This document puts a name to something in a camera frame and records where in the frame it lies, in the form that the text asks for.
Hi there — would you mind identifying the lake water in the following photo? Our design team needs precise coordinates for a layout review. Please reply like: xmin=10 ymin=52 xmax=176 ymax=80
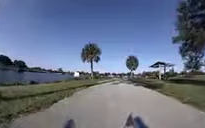
xmin=0 ymin=67 xmax=76 ymax=86

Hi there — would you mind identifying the roofed shelter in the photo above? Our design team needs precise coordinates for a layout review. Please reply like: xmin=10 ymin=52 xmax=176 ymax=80
xmin=148 ymin=60 xmax=175 ymax=81

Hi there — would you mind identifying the wide grass lawn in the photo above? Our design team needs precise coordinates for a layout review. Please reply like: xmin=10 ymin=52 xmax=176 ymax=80
xmin=129 ymin=73 xmax=205 ymax=116

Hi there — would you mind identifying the palm tree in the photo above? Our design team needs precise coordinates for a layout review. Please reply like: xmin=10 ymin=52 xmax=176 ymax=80
xmin=80 ymin=42 xmax=103 ymax=80
xmin=125 ymin=55 xmax=140 ymax=80

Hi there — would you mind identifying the robot's own part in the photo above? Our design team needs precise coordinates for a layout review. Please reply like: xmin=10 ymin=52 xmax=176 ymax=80
xmin=133 ymin=115 xmax=150 ymax=128

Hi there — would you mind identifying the big leafy tree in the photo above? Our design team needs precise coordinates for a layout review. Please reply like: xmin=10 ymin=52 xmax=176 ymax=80
xmin=171 ymin=0 xmax=205 ymax=73

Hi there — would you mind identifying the white building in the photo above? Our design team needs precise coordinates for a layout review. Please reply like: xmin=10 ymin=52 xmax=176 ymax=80
xmin=73 ymin=71 xmax=81 ymax=78

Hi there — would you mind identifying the pale concrete path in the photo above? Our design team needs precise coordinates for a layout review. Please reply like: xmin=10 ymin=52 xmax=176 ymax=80
xmin=8 ymin=79 xmax=205 ymax=128

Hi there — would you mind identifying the grass strip beside lake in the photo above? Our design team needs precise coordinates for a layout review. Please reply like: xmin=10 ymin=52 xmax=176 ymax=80
xmin=0 ymin=77 xmax=116 ymax=127

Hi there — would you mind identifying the distant shore tree line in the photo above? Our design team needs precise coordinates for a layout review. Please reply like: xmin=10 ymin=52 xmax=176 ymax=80
xmin=0 ymin=54 xmax=74 ymax=74

